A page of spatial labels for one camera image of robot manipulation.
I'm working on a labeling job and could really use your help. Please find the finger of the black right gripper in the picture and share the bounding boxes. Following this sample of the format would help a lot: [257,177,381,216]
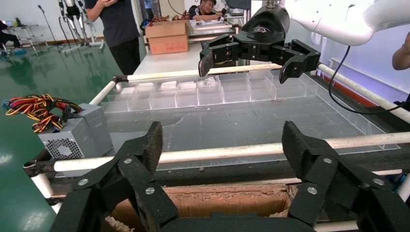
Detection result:
[198,34,242,77]
[272,39,321,85]

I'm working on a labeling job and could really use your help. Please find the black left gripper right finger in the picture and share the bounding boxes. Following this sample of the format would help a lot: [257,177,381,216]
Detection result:
[281,121,410,232]

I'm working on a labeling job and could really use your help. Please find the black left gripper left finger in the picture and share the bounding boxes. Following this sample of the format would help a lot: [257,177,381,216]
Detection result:
[49,121,178,232]

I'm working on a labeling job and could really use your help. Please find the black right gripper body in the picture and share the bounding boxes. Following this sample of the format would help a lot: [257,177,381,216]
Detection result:
[234,4,291,61]

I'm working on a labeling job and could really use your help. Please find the bare person forearm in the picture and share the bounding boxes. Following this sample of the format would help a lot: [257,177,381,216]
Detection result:
[392,32,410,71]

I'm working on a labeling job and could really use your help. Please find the seated person black hair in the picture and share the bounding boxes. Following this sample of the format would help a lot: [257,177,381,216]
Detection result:
[188,0,226,21]

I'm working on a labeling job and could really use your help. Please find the clear acrylic divider tray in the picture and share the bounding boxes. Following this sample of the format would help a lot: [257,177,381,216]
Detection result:
[101,69,401,170]

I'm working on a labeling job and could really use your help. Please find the white table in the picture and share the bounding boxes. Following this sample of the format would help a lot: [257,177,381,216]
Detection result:
[132,19,244,76]

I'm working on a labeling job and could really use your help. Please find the brown cardboard box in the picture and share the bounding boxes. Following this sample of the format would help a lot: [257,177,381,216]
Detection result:
[145,20,190,55]

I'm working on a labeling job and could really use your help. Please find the gray power supply vented side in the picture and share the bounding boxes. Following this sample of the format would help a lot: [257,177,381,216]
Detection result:
[4,93,101,161]

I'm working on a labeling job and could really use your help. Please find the brown pulp divider box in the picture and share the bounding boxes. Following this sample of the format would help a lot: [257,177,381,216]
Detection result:
[102,184,298,232]

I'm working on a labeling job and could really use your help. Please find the standing person dark shirt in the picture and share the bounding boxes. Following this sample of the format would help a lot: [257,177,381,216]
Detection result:
[84,0,142,76]

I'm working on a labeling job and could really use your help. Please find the white legged robot stand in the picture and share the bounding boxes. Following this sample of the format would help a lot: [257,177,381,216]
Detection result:
[58,0,105,54]

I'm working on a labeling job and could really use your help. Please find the black microphone stand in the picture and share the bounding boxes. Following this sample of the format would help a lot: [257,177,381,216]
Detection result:
[38,4,65,52]

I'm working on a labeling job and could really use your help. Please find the metal shelf trolley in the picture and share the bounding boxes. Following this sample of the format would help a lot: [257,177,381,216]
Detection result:
[11,24,49,49]

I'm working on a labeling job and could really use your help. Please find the seated person dark clothes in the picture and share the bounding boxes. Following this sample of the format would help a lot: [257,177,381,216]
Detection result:
[0,20,23,50]

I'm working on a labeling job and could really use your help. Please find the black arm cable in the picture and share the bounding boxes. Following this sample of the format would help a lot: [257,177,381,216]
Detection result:
[328,45,410,115]

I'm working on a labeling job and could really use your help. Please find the red wire pile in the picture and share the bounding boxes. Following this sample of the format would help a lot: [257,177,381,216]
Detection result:
[148,11,190,24]

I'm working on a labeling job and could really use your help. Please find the gray power supply with wires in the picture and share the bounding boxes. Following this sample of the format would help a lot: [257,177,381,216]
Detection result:
[32,93,113,157]

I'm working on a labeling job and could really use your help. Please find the white pipe cart frame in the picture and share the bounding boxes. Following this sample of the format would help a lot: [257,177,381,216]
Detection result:
[22,62,410,232]

